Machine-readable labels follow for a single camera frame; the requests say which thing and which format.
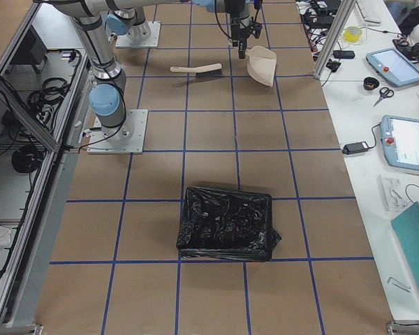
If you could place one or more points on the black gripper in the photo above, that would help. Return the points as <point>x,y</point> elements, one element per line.
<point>236,31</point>

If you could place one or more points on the white plastic dustpan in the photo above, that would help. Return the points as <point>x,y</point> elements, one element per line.
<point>261,65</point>

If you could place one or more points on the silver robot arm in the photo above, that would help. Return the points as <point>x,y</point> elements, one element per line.
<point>89,18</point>
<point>130,23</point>

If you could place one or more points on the black bin at left edge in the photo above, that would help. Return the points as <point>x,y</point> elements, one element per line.
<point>227,225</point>

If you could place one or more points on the yellow tape roll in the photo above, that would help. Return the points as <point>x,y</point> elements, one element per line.
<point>352,34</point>

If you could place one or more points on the far blue teach pendant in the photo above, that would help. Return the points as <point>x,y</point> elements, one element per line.
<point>394,67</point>

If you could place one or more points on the blue teach pendant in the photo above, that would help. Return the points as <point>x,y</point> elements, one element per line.
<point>400,137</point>
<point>394,67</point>

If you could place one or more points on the black power brick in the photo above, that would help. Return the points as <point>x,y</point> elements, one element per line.
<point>355,148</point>

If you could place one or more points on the near blue teach pendant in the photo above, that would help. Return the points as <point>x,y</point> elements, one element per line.
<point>400,137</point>

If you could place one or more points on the metal hex key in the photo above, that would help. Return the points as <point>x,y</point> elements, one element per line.
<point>398,284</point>

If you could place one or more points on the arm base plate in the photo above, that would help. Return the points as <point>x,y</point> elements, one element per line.
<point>142,36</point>
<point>129,139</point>

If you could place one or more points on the black handled scissors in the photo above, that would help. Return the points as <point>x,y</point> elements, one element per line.
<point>384,92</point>

